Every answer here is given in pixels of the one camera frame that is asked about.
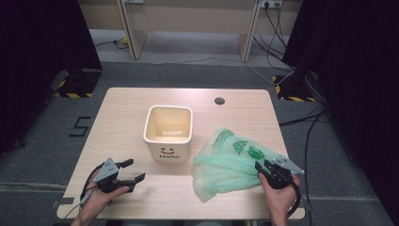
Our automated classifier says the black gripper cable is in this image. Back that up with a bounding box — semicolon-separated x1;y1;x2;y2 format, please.
79;163;104;202
285;179;303;219

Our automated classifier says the white wall power outlet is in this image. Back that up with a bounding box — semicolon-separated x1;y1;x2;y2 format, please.
260;0;283;8

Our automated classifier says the green printed plastic bag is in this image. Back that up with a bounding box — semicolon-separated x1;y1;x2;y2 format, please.
191;126;295;203

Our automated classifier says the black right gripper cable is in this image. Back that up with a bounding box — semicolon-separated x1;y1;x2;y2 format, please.
285;179;303;219

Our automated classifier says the person's left hand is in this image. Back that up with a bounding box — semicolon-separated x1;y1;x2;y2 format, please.
79;183;131;218

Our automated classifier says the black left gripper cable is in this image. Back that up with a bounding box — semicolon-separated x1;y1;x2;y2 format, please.
79;163;104;202

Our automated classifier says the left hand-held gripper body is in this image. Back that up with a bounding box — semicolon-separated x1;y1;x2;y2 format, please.
93;157;136;194

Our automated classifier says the black curtain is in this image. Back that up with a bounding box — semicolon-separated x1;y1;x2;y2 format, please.
0;0;103;154
281;0;399;226

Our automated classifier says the white floor cable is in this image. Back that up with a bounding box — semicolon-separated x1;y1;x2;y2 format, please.
142;56;295;87

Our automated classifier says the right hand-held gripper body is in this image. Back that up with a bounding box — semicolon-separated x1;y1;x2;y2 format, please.
262;156;306;190

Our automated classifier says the person's right hand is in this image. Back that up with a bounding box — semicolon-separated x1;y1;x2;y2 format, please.
258;172;301;218

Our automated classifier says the black power cable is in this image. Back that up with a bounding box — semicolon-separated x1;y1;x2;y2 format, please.
252;4;297;72

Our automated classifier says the grey cable with plug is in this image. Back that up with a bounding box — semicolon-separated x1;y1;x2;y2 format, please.
63;189;95;219

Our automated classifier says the black stand base hazard tape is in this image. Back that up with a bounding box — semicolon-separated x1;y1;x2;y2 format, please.
50;69;103;99
271;72;318;103

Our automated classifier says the cream bin with smiley face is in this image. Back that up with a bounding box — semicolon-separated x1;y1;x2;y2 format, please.
143;105;194;163

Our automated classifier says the black floor cable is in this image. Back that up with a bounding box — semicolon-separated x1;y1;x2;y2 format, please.
278;106;327;127
303;111;326;226
93;37;130;51

